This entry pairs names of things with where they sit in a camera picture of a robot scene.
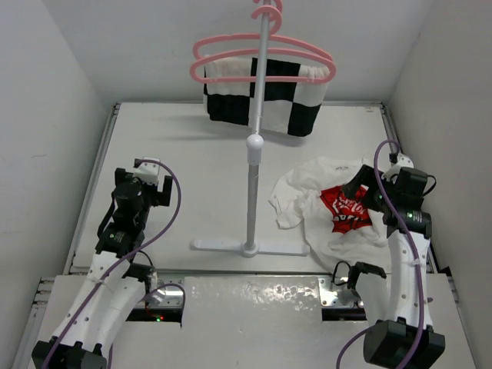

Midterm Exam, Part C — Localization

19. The white t shirt red print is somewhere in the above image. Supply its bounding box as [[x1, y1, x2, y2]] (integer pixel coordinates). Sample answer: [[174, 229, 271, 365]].
[[269, 157, 391, 273]]

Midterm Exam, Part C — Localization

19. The pink plastic hanger front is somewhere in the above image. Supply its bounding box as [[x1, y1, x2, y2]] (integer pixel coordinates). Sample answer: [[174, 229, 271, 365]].
[[189, 1, 337, 84]]

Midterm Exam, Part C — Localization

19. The pink plastic hanger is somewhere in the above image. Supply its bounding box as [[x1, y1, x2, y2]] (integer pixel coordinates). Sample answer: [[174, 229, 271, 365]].
[[189, 1, 337, 84], [192, 0, 333, 61]]

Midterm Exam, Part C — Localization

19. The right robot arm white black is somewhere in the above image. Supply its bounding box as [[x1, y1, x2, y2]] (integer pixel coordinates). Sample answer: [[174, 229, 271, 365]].
[[342, 165, 445, 368]]

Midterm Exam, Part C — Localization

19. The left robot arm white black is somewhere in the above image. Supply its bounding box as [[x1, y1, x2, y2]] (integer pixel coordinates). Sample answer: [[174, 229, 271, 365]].
[[32, 158, 173, 368]]

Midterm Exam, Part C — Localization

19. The grey hanger stand pole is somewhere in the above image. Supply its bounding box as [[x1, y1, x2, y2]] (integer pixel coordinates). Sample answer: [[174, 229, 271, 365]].
[[191, 19, 309, 258]]

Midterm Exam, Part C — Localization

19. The pink plastic hanger rear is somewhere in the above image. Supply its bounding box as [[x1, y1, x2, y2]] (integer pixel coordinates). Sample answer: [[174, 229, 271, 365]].
[[192, 0, 333, 61]]

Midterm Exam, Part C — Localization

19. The black white checkered towel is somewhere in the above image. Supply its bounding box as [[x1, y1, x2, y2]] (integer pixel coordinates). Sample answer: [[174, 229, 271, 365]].
[[203, 57, 329, 138]]

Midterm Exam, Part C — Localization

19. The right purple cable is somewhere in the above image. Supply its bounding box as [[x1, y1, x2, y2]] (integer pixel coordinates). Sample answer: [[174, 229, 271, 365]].
[[336, 138, 431, 369]]

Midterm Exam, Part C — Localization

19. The purple cable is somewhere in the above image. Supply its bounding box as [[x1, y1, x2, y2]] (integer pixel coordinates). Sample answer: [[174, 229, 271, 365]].
[[40, 160, 183, 369], [336, 138, 431, 369]]

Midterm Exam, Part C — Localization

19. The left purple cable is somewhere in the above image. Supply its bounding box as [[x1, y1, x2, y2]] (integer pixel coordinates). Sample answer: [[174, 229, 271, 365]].
[[40, 160, 183, 369]]

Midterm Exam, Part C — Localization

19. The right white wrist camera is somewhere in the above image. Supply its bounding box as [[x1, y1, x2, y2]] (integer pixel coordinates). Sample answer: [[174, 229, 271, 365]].
[[381, 153, 414, 181]]

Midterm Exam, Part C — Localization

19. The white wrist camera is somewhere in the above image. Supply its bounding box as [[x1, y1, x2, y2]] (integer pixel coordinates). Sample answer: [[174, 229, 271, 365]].
[[381, 153, 414, 181], [133, 157, 161, 186]]

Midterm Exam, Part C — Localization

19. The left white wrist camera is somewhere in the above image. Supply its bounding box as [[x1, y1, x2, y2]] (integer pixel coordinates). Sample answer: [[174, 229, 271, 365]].
[[133, 157, 161, 186]]

